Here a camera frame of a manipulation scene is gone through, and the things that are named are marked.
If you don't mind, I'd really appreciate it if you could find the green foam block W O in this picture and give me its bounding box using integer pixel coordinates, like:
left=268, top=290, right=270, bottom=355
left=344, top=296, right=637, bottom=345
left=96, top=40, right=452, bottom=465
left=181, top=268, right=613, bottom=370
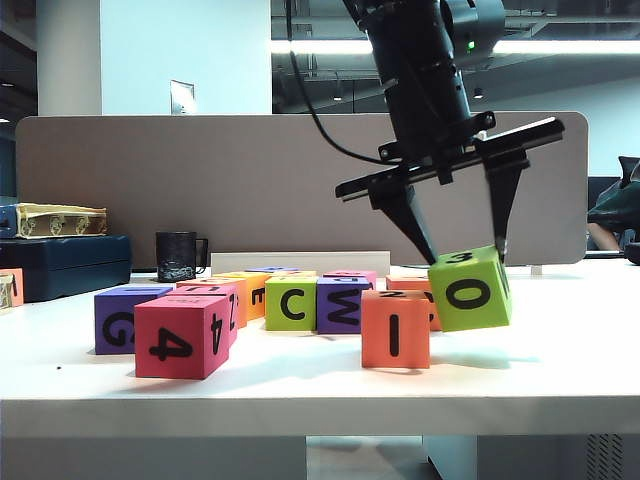
left=428, top=244, right=514, bottom=334

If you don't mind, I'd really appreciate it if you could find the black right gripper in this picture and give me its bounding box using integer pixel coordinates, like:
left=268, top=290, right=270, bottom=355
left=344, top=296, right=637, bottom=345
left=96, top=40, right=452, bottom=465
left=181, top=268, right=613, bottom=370
left=334, top=110, right=566, bottom=266

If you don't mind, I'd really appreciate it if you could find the purple foam block D W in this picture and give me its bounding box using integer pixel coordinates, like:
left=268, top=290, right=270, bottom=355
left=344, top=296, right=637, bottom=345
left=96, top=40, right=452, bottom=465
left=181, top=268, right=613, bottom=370
left=316, top=277, right=376, bottom=335

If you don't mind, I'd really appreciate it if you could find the green foam block C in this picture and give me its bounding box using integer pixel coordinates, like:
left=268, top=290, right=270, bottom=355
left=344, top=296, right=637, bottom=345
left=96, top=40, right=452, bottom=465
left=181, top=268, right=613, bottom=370
left=264, top=276, right=319, bottom=332

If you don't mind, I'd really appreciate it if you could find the yellow patterned box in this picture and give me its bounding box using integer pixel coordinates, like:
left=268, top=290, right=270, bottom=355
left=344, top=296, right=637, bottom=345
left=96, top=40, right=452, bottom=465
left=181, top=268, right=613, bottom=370
left=16, top=202, right=109, bottom=239

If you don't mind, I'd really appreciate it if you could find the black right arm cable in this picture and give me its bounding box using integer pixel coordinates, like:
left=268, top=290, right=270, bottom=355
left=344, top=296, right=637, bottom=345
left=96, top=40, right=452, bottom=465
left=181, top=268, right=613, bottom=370
left=286, top=0, right=396, bottom=164

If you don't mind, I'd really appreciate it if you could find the paper wall sign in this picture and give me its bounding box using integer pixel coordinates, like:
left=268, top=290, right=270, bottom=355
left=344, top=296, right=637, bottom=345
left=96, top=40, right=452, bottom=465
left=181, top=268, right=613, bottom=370
left=169, top=79, right=196, bottom=117

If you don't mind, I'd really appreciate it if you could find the purple foam block G 9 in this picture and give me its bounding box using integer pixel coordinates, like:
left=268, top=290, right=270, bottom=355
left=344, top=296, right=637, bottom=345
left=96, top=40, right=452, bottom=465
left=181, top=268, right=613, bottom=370
left=94, top=286, right=174, bottom=355

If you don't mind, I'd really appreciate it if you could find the seated person dark jacket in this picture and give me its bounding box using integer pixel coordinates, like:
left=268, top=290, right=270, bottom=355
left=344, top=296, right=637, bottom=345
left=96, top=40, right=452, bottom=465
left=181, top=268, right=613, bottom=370
left=587, top=155, right=640, bottom=266

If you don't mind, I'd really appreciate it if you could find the brown desk partition screen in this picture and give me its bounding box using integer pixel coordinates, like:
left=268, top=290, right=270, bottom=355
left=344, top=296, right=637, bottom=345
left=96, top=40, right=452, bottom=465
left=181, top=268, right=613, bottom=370
left=14, top=110, right=590, bottom=269

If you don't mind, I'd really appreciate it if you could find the blue box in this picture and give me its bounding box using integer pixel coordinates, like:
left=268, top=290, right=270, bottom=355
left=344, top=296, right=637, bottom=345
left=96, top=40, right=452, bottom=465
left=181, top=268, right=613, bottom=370
left=0, top=204, right=21, bottom=239

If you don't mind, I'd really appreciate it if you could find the navy blue case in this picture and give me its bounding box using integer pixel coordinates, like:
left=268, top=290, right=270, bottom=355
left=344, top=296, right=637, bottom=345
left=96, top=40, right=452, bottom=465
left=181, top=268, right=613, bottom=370
left=0, top=234, right=134, bottom=304

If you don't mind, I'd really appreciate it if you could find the black mug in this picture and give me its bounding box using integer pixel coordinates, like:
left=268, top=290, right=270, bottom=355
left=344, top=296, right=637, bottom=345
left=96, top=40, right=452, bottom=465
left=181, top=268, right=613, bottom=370
left=154, top=230, right=209, bottom=283

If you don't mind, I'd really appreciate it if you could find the orange foam block 3 Y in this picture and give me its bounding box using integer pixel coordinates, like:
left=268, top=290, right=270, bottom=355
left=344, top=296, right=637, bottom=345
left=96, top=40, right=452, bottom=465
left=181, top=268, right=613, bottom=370
left=385, top=274, right=444, bottom=332

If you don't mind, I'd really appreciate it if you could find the yellow foam block E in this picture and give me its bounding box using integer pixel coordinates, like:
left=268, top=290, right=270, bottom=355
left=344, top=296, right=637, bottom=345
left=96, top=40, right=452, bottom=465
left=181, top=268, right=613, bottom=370
left=214, top=272, right=271, bottom=321

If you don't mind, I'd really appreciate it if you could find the cream patterned block tray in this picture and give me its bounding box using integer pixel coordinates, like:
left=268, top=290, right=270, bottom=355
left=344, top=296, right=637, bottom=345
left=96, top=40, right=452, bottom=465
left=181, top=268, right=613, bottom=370
left=0, top=273, right=16, bottom=317

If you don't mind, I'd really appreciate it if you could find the pink foam block 4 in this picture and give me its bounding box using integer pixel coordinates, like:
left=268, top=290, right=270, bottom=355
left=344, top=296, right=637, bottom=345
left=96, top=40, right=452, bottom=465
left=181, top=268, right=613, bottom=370
left=134, top=294, right=239, bottom=380

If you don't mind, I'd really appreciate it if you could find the black computer monitor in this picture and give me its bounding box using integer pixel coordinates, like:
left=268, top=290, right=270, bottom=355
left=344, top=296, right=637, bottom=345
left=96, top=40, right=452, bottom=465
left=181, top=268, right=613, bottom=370
left=587, top=176, right=609, bottom=211

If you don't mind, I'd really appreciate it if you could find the orange foam number block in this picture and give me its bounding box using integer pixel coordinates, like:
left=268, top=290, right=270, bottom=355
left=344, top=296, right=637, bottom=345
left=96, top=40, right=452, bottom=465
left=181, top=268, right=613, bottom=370
left=0, top=268, right=25, bottom=309

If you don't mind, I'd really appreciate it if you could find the orange foam block I 2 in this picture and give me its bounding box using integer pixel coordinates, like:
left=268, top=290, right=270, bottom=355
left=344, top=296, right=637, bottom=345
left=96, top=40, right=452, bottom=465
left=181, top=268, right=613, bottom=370
left=360, top=289, right=432, bottom=370

